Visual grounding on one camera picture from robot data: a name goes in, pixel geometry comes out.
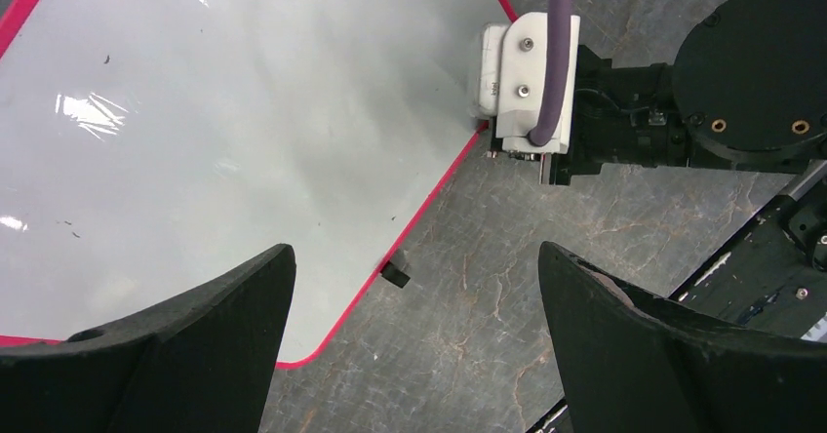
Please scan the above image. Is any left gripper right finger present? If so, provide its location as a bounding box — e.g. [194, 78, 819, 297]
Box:
[537, 242, 826, 432]

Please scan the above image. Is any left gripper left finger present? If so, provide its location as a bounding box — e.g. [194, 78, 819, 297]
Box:
[1, 244, 296, 432]

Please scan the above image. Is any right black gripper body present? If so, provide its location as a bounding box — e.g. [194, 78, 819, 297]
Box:
[540, 45, 689, 185]

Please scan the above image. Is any pink framed whiteboard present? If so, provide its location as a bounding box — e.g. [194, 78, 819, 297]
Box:
[1, 0, 514, 369]

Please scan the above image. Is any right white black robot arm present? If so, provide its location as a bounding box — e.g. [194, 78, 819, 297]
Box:
[540, 0, 826, 185]

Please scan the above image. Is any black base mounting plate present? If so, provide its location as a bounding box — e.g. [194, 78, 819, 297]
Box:
[533, 162, 826, 432]

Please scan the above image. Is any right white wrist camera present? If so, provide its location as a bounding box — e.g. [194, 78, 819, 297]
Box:
[468, 12, 580, 161]

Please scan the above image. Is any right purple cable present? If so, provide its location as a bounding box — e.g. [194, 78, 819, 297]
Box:
[527, 0, 575, 148]

